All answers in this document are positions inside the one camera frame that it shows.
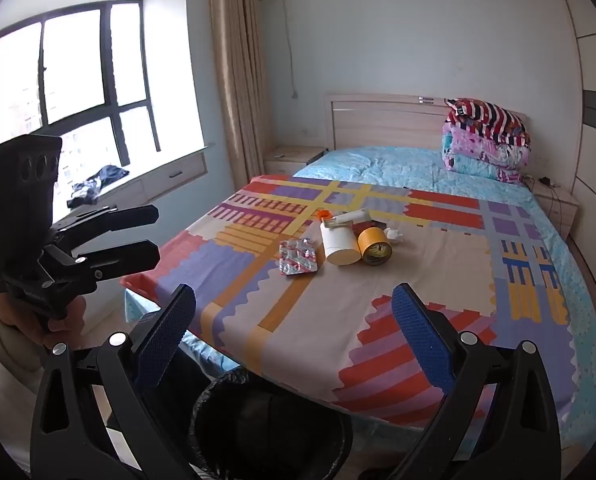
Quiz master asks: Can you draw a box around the black framed window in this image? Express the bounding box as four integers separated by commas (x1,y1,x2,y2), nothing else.
0,0,161,171

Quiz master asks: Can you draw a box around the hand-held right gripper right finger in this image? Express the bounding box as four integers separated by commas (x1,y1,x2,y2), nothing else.
392,282,563,480

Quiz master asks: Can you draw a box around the beige curtain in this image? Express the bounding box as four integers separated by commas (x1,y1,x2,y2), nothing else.
209,0,273,196

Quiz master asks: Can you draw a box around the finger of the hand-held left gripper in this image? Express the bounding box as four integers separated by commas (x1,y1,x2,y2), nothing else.
75,240,161,286
50,204,159,261

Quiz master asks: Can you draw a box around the bed with colourful blanket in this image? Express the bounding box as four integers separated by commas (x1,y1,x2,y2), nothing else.
120,175,573,428

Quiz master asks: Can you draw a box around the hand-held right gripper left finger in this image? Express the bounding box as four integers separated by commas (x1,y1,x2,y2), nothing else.
30,284,197,480

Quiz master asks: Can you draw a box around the blue floral folded quilt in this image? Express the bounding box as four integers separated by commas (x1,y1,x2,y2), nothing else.
443,152,528,184

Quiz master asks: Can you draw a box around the black charger cable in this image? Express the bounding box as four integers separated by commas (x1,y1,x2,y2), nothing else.
522,174,562,211

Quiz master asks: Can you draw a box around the trash bin with black bag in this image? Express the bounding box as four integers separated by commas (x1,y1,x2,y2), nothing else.
190,367,353,480

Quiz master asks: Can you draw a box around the person's left forearm white sleeve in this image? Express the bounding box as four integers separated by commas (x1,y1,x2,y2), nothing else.
0,305,46,461

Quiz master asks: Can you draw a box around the pink folded quilt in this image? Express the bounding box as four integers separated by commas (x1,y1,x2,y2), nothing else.
443,125,531,162

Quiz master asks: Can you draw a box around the window seat cabinet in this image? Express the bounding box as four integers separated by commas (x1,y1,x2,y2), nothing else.
53,149,209,226

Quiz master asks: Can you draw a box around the person's left hand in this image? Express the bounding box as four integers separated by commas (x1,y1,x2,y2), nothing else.
0,292,86,346

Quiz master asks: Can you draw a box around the white cardboard tube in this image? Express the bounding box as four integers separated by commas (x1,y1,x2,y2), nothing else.
320,222,361,267

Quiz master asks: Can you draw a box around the hanging wall cable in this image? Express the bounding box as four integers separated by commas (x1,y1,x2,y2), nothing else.
279,0,299,101

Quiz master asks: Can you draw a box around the silver blister pack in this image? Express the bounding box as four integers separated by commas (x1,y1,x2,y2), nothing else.
282,237,319,262
278,252,319,277

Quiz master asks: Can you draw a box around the wooden nightstand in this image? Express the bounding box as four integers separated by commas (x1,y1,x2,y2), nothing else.
263,145,329,177
525,180,581,241

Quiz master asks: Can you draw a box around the striped folded quilt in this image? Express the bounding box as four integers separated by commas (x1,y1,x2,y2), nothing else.
445,99,528,137

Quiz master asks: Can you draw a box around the bed with patterned sheet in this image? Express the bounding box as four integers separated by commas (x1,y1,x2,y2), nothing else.
123,146,596,431

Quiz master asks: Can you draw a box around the wooden bed headboard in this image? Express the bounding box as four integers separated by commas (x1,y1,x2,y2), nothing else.
324,92,528,153

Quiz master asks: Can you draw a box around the dark clothes pile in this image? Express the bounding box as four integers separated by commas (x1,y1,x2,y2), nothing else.
67,164,130,208

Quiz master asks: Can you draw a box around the yellow tape roll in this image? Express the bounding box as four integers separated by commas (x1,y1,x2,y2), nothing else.
356,226,393,266

